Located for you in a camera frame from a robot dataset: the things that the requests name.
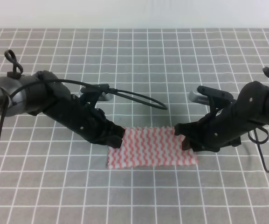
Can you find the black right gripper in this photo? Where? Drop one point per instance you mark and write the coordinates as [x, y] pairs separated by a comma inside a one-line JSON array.
[[216, 130]]

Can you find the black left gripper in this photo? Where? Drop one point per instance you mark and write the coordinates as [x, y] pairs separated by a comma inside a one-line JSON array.
[[86, 121]]

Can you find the pink white wavy striped towel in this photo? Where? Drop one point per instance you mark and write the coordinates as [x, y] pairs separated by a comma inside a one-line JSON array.
[[150, 146]]

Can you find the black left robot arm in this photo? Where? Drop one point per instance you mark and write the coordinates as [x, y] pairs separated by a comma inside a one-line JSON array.
[[32, 94]]

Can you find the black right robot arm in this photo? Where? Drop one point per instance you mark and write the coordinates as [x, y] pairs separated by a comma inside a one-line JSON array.
[[254, 100]]

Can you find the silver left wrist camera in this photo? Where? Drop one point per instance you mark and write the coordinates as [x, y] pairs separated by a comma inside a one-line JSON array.
[[93, 95]]

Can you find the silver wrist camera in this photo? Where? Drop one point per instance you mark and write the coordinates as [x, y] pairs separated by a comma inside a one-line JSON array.
[[93, 95], [214, 98]]

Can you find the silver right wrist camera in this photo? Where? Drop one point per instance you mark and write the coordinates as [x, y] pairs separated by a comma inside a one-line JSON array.
[[214, 98]]

